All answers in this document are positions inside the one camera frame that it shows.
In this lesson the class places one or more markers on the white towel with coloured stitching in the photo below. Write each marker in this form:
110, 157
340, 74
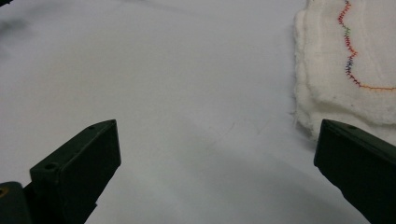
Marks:
323, 62

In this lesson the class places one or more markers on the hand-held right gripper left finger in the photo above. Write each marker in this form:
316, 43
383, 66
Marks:
77, 168

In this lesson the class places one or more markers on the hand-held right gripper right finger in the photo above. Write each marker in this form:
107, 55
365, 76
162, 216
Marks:
361, 165

